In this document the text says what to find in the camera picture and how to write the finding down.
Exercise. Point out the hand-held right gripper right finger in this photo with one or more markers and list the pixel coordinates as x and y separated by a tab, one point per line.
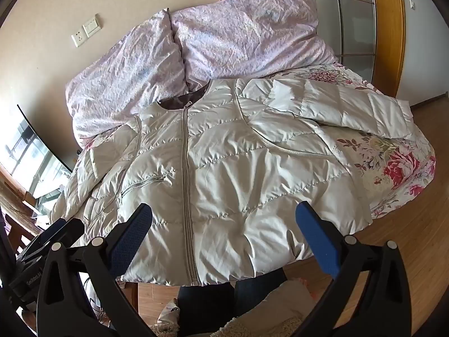
317	238

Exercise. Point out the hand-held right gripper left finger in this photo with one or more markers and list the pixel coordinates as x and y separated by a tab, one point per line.
131	238

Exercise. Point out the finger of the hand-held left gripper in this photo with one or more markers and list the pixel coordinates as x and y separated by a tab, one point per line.
66	230

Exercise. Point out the white puffer jacket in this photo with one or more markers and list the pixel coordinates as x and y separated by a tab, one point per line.
224	168

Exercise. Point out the person's right leg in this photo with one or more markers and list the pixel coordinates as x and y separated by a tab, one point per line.
254	288

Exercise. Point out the person's leg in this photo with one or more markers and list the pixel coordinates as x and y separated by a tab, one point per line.
254	288
207	309

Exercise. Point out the beige fleece garment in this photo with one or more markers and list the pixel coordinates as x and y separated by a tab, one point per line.
277	312

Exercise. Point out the patterned slipper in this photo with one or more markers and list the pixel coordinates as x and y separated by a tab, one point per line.
170	314

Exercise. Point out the person's left leg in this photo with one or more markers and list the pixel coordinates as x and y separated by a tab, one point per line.
207	309

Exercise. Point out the floral bed sheet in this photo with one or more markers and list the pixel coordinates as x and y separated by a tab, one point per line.
396	161

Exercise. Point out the lilac crinkled pillow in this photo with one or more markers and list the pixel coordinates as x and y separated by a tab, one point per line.
129	73
245	35

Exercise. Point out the frosted glass sliding door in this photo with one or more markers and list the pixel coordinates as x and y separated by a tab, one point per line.
347	17

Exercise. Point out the white wall socket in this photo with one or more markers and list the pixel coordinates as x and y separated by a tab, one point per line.
78	39

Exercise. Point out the wooden door frame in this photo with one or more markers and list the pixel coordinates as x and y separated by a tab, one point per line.
389	31

